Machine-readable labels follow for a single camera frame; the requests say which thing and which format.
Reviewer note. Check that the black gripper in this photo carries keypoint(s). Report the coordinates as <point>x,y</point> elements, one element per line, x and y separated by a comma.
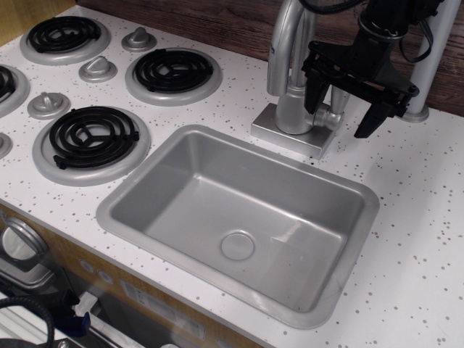
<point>363,69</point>

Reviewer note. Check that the silver faucet lever handle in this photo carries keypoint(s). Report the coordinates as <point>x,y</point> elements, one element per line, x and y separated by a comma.
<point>339,100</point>

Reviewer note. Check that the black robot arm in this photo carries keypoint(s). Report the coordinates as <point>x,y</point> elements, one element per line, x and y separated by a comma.
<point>391,20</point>

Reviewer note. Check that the silver toy faucet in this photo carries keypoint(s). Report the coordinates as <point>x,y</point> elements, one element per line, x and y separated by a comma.
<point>288,124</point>

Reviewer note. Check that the grey support pole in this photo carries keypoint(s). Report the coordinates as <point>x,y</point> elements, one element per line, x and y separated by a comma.
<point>424,71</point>

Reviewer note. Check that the grey toy sink basin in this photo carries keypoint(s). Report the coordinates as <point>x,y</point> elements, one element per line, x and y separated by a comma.
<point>279,235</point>

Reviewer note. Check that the back right stove burner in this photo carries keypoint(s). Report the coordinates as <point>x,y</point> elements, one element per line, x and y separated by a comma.
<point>173,77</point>

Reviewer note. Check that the silver knob back right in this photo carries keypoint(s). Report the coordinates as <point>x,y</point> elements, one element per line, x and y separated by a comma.
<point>138,41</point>

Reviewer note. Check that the silver knob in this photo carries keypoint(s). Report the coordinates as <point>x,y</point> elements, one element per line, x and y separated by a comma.
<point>98,70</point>
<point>138,41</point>
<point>48,106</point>

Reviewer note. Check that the silver knob middle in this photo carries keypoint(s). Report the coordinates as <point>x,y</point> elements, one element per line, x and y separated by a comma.
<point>98,70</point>

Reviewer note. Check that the front right stove burner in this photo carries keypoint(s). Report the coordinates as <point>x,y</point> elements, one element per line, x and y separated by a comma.
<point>91,146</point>

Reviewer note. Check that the back left stove burner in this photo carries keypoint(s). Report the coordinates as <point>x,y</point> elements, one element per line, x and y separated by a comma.
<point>64,40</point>

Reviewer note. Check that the silver knob front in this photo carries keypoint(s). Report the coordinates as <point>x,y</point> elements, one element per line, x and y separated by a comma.
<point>48,106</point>

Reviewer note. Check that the left edge stove burner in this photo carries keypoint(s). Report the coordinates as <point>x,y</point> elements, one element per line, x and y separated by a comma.
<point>15,88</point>

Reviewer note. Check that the silver knob left edge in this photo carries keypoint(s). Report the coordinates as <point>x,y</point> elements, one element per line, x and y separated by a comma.
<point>5,145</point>

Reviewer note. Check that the blue clamp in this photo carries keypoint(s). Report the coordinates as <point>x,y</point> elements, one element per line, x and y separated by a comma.
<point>80,325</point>

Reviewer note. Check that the silver oven dial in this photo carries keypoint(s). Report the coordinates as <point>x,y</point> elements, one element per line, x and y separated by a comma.
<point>21,245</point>

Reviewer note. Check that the silver oven door handle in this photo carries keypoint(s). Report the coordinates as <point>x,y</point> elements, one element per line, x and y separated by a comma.
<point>38,279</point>

